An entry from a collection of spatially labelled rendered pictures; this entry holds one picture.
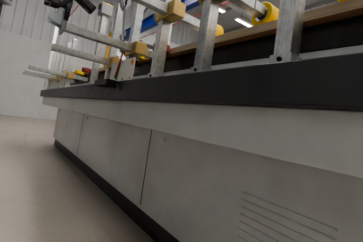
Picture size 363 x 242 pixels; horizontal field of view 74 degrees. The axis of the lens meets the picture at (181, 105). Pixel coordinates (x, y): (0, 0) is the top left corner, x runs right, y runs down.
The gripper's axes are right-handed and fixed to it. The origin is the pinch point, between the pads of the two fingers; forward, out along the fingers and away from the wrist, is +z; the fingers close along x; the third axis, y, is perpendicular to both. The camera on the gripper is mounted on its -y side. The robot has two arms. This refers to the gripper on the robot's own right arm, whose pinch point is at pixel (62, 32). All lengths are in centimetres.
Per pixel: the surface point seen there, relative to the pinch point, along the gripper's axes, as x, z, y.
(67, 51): -23.5, 1.6, -6.6
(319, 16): 69, -5, -46
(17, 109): -764, 63, -32
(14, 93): -765, 15, -16
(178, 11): 30.1, -11.2, -28.8
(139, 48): 5.1, -1.7, -28.4
